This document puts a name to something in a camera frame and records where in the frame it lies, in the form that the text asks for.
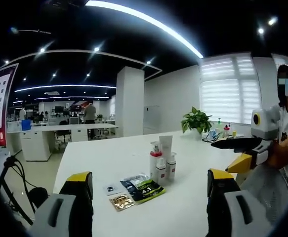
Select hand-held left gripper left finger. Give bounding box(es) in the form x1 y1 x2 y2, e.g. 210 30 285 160
29 171 94 237

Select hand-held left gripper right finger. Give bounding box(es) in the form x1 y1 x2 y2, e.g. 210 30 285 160
206 168 277 237

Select small white sachet dark print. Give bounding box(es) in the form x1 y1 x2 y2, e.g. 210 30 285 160
102 182 125 197

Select gold foil sachet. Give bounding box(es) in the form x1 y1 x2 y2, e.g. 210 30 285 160
108 193 136 212

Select small white skincare bottle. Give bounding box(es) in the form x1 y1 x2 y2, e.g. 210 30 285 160
165 152 178 182
155 157 168 185

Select green black foil packet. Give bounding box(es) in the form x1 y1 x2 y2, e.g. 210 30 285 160
120 173 166 205

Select white skincare tube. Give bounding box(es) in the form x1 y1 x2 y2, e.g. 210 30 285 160
158 135 173 162

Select red collared white skincare bottle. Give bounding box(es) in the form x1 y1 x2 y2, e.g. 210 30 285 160
149 141 165 182

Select red capped clear bottle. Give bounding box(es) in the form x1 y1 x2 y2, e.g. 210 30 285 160
222 122 231 138

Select potted green plant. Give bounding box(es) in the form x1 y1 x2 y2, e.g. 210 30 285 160
180 106 213 135

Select white window blinds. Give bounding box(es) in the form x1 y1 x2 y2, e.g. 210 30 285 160
199 55 262 125

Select white office desk row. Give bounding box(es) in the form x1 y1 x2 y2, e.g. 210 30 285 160
6 122 120 162

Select black office chair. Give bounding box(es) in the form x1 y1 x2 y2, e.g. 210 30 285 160
55 120 72 146

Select black cable bundle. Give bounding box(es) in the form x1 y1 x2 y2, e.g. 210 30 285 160
0 155 48 225

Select grey wall panel door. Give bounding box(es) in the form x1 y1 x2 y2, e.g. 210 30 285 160
143 105 161 129

